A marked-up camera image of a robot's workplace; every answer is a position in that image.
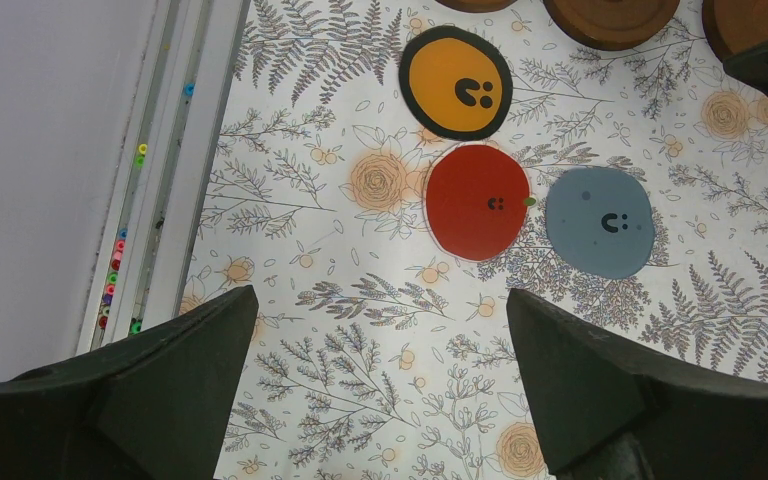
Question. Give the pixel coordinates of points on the floral tablecloth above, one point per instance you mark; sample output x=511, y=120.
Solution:
x=377, y=355

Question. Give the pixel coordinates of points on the orange smiley coaster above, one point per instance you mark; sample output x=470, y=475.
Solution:
x=455, y=83

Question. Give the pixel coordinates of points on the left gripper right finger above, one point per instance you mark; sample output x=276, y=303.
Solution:
x=606, y=407

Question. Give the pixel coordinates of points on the brown wooden coaster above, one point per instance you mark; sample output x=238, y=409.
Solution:
x=733, y=26
x=476, y=6
x=611, y=25

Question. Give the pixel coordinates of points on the red apple coaster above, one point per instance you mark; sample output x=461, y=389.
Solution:
x=476, y=201

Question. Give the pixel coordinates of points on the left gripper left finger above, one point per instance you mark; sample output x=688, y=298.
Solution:
x=155, y=405

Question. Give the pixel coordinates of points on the grey blue coaster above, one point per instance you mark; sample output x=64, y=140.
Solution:
x=600, y=221

